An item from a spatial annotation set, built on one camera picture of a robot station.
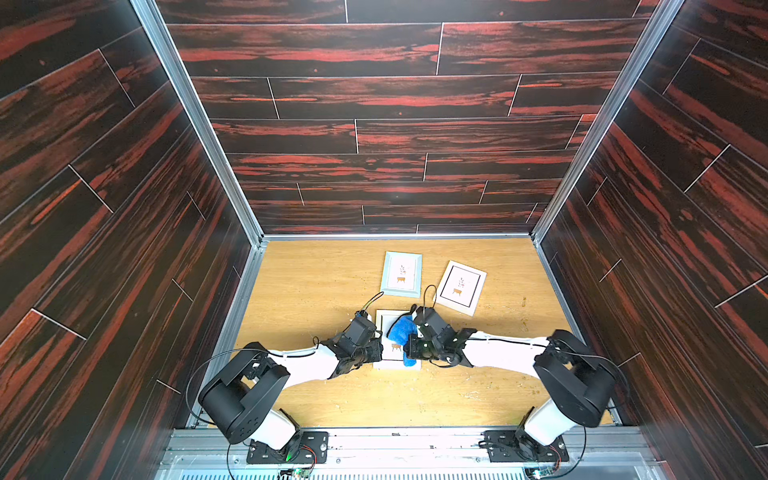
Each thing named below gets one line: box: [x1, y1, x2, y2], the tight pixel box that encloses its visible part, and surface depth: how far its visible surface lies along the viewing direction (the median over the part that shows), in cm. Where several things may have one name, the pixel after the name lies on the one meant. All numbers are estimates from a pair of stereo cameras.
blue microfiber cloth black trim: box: [386, 313, 418, 367], surface depth 90 cm
